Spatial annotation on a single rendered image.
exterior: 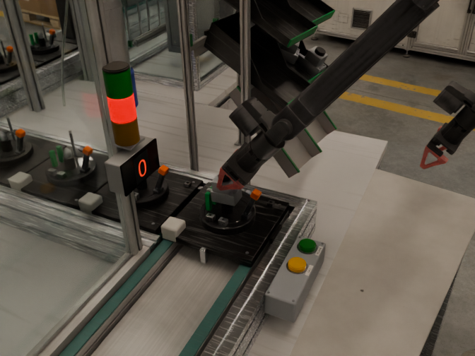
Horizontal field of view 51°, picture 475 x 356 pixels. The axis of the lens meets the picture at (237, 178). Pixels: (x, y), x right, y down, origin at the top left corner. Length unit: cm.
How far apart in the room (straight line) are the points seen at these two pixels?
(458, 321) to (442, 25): 323
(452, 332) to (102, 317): 167
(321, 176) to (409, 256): 41
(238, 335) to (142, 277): 28
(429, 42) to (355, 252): 397
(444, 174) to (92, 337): 269
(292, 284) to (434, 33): 423
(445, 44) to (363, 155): 346
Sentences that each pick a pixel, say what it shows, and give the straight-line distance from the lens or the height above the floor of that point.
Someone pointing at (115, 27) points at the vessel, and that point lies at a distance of 196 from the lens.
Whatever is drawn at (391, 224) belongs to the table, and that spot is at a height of 86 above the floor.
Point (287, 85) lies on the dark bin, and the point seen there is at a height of 121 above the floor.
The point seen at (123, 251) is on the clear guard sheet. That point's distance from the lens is 117.
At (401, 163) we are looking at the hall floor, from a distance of 343.
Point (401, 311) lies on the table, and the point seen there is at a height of 86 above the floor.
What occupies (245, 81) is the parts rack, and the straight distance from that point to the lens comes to 128.
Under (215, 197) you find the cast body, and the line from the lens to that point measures 121.
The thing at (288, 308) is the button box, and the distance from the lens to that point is 108.
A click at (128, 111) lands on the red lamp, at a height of 133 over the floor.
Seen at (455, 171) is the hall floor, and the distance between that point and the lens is 345.
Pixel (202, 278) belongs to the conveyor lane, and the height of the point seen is 92.
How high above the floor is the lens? 175
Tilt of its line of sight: 34 degrees down
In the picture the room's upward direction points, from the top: 1 degrees counter-clockwise
